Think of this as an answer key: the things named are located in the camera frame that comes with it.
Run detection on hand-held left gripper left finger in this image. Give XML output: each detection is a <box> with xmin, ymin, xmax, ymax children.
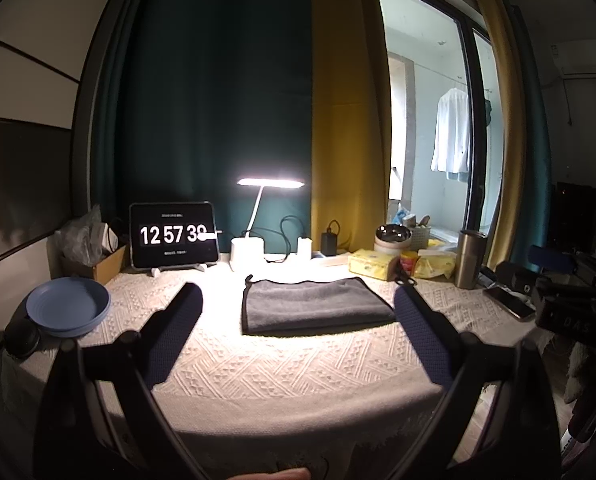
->
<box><xmin>34</xmin><ymin>282</ymin><xmax>213</xmax><ymax>480</ymax></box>

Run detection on person's left hand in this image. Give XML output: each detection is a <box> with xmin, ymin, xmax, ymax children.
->
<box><xmin>235</xmin><ymin>467</ymin><xmax>311</xmax><ymax>480</ymax></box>

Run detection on white desk lamp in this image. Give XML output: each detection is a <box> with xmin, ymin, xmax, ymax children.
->
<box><xmin>230</xmin><ymin>176</ymin><xmax>307</xmax><ymax>273</ymax></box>

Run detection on white tablet stand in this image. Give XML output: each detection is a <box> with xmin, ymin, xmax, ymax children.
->
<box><xmin>148</xmin><ymin>259</ymin><xmax>211</xmax><ymax>278</ymax></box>

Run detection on black cable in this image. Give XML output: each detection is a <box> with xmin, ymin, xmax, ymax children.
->
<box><xmin>242</xmin><ymin>216</ymin><xmax>303</xmax><ymax>264</ymax></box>

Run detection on white hanging shirt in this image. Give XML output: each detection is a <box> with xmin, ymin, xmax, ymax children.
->
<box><xmin>430</xmin><ymin>85</ymin><xmax>474</xmax><ymax>182</ymax></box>

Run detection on grey towel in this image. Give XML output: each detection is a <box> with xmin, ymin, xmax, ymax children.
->
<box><xmin>241</xmin><ymin>275</ymin><xmax>397</xmax><ymax>337</ymax></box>

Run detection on black cabinet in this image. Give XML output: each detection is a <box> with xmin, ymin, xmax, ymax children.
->
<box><xmin>553</xmin><ymin>181</ymin><xmax>596</xmax><ymax>257</ymax></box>

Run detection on smartphone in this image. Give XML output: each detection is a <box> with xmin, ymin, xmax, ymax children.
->
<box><xmin>483</xmin><ymin>285</ymin><xmax>537</xmax><ymax>322</ymax></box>

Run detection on white storage basket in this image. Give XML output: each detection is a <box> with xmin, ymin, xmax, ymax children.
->
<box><xmin>403</xmin><ymin>214</ymin><xmax>433</xmax><ymax>252</ymax></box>

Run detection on white knitted tablecloth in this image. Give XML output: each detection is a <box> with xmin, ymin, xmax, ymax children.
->
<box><xmin>2</xmin><ymin>255</ymin><xmax>554</xmax><ymax>480</ymax></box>

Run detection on black small device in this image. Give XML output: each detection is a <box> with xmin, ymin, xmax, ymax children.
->
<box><xmin>495</xmin><ymin>260</ymin><xmax>540</xmax><ymax>295</ymax></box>

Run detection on yellow curtain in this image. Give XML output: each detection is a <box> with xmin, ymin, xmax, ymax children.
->
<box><xmin>470</xmin><ymin>0</ymin><xmax>529</xmax><ymax>272</ymax></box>
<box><xmin>310</xmin><ymin>0</ymin><xmax>395</xmax><ymax>256</ymax></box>

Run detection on cardboard box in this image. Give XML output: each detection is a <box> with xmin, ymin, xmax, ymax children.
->
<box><xmin>60</xmin><ymin>243</ymin><xmax>128</xmax><ymax>286</ymax></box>

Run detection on tablet with clock display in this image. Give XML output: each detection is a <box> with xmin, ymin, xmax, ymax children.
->
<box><xmin>128</xmin><ymin>201</ymin><xmax>221</xmax><ymax>269</ymax></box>

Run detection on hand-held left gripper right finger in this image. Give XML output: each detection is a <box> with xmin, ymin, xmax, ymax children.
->
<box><xmin>393</xmin><ymin>285</ymin><xmax>564</xmax><ymax>480</ymax></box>

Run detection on yellow snack packet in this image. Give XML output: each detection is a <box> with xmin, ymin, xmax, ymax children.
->
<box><xmin>413</xmin><ymin>249</ymin><xmax>458</xmax><ymax>280</ymax></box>

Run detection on black round disc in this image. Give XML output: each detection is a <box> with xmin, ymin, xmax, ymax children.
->
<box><xmin>4</xmin><ymin>319</ymin><xmax>41</xmax><ymax>360</ymax></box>

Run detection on blue plate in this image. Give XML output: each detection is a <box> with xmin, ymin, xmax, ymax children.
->
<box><xmin>26</xmin><ymin>277</ymin><xmax>112</xmax><ymax>338</ymax></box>

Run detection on yellow tissue pack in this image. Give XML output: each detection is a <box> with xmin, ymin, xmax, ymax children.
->
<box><xmin>348</xmin><ymin>248</ymin><xmax>399</xmax><ymax>282</ymax></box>

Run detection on dark green curtain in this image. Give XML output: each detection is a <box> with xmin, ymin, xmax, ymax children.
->
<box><xmin>508</xmin><ymin>4</ymin><xmax>555</xmax><ymax>263</ymax></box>
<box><xmin>92</xmin><ymin>0</ymin><xmax>313</xmax><ymax>257</ymax></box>

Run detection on clear plastic bag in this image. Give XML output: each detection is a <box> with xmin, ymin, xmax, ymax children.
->
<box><xmin>55</xmin><ymin>204</ymin><xmax>119</xmax><ymax>264</ymax></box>

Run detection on white air conditioner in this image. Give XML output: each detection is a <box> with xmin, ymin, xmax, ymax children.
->
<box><xmin>548</xmin><ymin>37</ymin><xmax>596</xmax><ymax>81</ymax></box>

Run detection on black window frame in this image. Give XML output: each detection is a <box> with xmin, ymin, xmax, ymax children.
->
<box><xmin>374</xmin><ymin>0</ymin><xmax>505</xmax><ymax>261</ymax></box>

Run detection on steel tumbler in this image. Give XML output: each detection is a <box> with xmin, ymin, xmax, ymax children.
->
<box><xmin>454</xmin><ymin>230</ymin><xmax>489</xmax><ymax>290</ymax></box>

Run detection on black scissors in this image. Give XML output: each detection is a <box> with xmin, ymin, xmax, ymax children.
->
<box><xmin>393</xmin><ymin>262</ymin><xmax>419</xmax><ymax>288</ymax></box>

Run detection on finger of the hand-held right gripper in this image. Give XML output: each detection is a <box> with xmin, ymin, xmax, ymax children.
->
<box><xmin>527</xmin><ymin>244</ymin><xmax>577</xmax><ymax>275</ymax></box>

